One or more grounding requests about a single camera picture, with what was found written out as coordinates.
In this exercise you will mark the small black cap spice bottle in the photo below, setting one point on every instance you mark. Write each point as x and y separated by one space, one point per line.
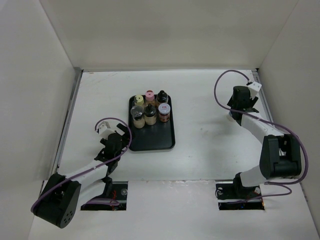
161 97

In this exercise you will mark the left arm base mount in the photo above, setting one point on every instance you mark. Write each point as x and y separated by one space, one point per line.
113 198

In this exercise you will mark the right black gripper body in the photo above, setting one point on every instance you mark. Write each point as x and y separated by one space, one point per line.
230 103

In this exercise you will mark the black rectangular plastic tray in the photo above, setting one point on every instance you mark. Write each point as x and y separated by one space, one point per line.
157 137

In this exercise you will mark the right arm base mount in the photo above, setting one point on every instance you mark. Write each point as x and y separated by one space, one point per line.
233 196

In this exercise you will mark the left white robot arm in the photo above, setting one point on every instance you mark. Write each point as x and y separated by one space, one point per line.
63 194

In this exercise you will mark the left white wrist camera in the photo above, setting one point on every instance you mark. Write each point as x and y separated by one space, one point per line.
104 129

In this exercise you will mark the grey cap pepper grinder bottle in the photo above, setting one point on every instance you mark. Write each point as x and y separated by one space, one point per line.
137 114

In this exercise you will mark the red label spice jar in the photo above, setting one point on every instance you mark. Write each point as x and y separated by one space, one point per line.
164 111

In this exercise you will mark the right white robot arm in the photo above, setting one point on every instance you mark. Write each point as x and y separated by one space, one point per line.
280 155

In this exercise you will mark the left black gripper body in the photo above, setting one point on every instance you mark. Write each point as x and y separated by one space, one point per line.
125 141

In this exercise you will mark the pink cap spice bottle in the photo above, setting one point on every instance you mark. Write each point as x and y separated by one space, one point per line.
150 98

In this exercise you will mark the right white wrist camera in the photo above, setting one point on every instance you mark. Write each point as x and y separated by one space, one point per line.
255 87

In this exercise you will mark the yellow cap spice bottle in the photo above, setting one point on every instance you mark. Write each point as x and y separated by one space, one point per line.
139 103

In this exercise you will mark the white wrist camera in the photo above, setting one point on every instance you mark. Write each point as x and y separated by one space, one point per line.
255 87
104 129

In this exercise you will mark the black cap grinder bottle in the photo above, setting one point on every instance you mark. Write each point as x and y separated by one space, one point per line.
150 114

